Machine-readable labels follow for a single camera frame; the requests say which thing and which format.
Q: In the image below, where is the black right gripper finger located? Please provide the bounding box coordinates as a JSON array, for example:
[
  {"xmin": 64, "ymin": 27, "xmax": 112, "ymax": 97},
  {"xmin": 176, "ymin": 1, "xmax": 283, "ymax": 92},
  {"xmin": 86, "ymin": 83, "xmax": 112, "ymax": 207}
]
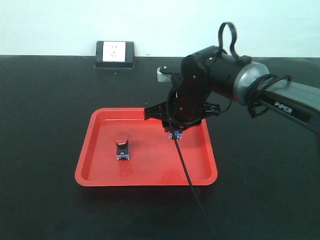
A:
[{"xmin": 144, "ymin": 103, "xmax": 167, "ymax": 120}]

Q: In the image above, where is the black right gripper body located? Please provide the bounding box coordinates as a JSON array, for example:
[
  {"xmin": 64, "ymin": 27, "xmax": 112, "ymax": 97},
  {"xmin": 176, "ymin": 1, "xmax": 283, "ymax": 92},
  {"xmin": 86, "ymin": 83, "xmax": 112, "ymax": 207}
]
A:
[{"xmin": 161, "ymin": 73, "xmax": 221, "ymax": 129}]

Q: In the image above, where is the yellow mushroom push button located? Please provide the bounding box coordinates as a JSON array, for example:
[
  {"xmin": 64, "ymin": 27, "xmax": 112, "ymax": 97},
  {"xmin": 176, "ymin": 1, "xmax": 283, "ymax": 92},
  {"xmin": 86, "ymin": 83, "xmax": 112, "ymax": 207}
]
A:
[{"xmin": 168, "ymin": 129, "xmax": 183, "ymax": 140}]

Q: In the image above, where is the red mushroom push button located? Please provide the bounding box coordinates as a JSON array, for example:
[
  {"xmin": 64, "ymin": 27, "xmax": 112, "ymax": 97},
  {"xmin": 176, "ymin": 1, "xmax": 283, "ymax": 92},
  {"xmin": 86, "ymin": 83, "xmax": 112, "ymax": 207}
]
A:
[{"xmin": 112, "ymin": 131, "xmax": 130, "ymax": 161}]

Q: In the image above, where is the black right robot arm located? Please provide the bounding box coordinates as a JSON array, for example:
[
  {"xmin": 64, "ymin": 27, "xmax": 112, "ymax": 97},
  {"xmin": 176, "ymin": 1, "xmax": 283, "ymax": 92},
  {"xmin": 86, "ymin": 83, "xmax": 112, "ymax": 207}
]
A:
[{"xmin": 144, "ymin": 46, "xmax": 320, "ymax": 137}]

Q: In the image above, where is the red plastic tray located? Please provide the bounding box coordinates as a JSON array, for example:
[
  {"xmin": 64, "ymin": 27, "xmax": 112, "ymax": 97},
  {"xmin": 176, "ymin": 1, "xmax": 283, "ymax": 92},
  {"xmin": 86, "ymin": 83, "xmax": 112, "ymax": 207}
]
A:
[{"xmin": 74, "ymin": 107, "xmax": 218, "ymax": 187}]

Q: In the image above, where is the black white power socket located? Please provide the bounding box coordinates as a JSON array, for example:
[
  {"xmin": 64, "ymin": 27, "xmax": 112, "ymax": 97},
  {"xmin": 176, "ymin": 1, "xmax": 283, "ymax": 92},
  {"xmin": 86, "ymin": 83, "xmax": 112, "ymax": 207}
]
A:
[{"xmin": 95, "ymin": 41, "xmax": 136, "ymax": 69}]

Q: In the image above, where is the black camera cable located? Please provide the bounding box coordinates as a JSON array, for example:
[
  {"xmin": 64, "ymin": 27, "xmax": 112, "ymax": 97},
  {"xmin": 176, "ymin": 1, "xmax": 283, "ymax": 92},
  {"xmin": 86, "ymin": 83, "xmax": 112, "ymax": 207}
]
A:
[{"xmin": 166, "ymin": 84, "xmax": 220, "ymax": 240}]

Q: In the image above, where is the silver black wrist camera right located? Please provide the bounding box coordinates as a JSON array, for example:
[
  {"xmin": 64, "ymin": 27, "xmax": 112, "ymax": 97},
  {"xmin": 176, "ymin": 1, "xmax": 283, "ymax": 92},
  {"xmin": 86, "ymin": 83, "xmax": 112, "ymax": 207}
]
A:
[{"xmin": 156, "ymin": 65, "xmax": 172, "ymax": 83}]

